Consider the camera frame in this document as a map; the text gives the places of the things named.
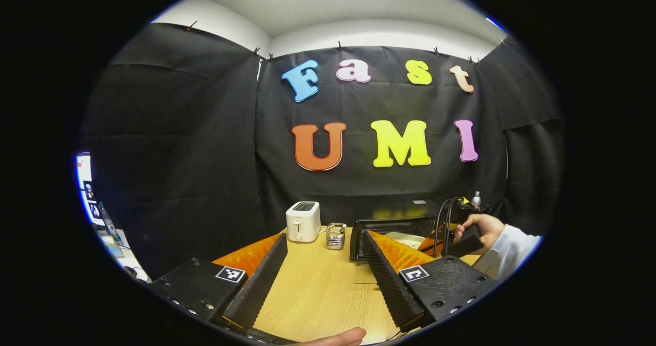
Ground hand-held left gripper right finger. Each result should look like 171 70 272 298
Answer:
361 229 499 333

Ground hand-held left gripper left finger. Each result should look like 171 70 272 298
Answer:
148 232 289 331

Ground black electric oven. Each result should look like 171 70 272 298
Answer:
350 198 464 262

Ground small metal rack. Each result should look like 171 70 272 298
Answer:
325 222 347 250

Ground white toaster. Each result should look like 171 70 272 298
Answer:
285 201 321 243

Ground white side table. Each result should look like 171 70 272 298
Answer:
97 227 152 284

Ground black backdrop cloth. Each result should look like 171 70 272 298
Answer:
77 22 564 280

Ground green bottle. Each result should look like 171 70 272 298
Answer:
98 201 122 245

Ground computer monitor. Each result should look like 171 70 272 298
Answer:
75 150 98 226

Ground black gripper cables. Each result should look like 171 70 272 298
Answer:
432 196 464 258

